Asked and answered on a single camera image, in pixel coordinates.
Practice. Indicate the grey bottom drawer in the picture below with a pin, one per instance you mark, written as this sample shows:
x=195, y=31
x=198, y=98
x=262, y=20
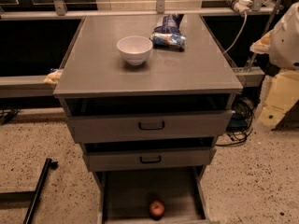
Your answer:
x=126, y=197

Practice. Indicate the yellow sponge on rail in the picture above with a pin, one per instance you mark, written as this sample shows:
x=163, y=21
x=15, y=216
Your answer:
x=53, y=78

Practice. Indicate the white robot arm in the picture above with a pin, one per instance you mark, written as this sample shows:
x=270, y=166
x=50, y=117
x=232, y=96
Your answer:
x=284, y=45

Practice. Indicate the grey middle drawer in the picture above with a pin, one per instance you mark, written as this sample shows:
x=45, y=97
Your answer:
x=148, y=159

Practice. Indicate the red apple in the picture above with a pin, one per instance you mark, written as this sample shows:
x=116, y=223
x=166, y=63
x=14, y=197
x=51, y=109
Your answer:
x=156, y=209

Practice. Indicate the black metal bar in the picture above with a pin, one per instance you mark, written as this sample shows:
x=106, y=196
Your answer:
x=49, y=164

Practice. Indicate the blue chip bag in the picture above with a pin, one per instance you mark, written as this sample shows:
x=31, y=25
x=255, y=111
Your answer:
x=166, y=33

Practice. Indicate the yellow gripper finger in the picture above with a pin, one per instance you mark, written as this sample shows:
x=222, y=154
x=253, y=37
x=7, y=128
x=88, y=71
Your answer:
x=262, y=46
x=278, y=95

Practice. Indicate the grey drawer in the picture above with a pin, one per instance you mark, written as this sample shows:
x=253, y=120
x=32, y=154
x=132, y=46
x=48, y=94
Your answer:
x=101, y=129
x=148, y=159
x=126, y=197

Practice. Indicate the white power strip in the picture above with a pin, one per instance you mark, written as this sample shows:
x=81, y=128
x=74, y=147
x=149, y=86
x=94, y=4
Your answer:
x=239, y=6

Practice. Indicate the grey drawer cabinet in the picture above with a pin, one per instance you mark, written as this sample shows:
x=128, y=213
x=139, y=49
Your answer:
x=97, y=81

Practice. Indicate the grey top drawer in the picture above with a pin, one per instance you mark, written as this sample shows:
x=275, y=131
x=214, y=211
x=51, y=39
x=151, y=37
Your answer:
x=101, y=129

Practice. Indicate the white bowl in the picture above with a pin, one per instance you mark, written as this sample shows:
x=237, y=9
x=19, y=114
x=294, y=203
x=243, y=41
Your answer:
x=134, y=49

